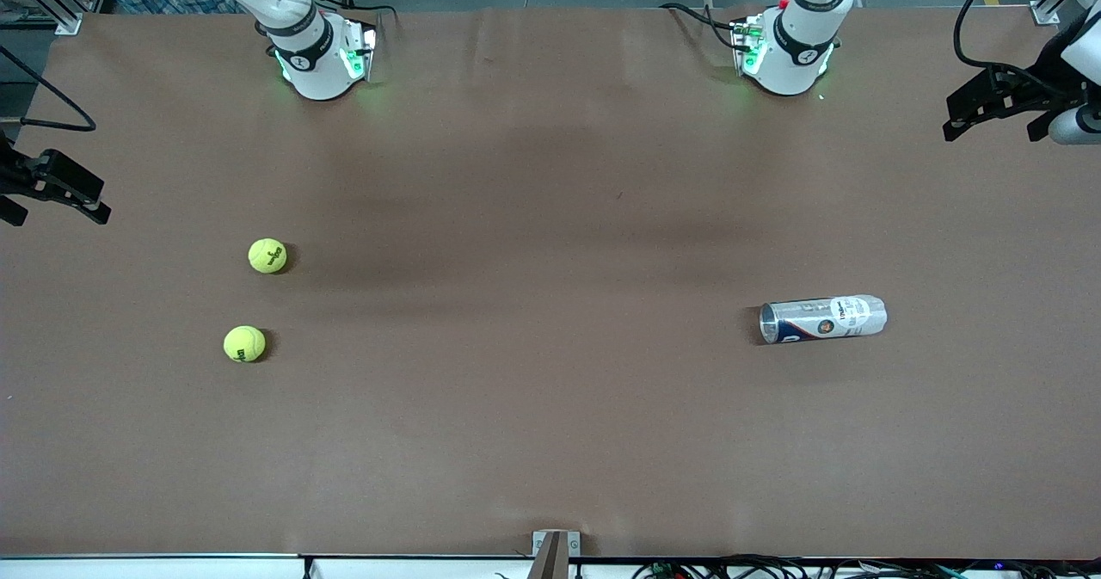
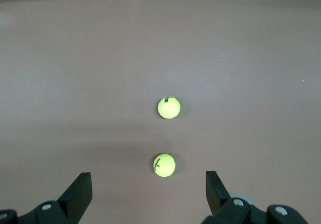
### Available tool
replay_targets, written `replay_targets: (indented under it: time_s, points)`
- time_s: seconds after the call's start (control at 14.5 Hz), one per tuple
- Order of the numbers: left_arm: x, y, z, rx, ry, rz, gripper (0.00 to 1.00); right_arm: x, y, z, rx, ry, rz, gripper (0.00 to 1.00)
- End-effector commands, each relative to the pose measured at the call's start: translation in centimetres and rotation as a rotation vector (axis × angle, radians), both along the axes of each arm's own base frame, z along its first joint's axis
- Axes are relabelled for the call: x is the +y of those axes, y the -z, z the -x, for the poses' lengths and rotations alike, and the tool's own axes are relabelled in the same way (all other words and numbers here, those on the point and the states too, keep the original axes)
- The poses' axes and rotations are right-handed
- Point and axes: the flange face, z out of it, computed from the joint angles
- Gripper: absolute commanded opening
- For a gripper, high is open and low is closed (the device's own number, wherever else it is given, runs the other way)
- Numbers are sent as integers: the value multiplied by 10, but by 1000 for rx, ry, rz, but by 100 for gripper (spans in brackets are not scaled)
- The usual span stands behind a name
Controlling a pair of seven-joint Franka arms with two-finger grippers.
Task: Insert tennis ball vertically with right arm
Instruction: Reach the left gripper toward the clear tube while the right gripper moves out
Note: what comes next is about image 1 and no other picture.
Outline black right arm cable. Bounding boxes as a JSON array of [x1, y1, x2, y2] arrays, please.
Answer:
[[0, 44, 97, 132]]

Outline black base power cable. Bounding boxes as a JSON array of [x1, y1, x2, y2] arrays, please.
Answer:
[[305, 0, 401, 29], [661, 1, 742, 51]]

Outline grey metal table bracket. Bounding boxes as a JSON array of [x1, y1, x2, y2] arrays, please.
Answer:
[[532, 530, 581, 579]]

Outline yellow Wilson tennis ball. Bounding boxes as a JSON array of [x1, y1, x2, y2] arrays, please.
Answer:
[[248, 237, 288, 275], [223, 325, 267, 364]]

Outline tangled black cable bundle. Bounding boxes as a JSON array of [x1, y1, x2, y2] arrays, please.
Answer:
[[632, 553, 1101, 579]]

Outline clear plastic tennis ball can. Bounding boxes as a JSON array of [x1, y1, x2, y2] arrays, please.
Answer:
[[760, 295, 889, 345]]

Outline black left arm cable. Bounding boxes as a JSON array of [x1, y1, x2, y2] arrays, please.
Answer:
[[951, 0, 1063, 94]]

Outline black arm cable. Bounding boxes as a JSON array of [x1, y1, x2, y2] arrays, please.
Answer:
[[0, 44, 97, 132], [951, 0, 1063, 94]]

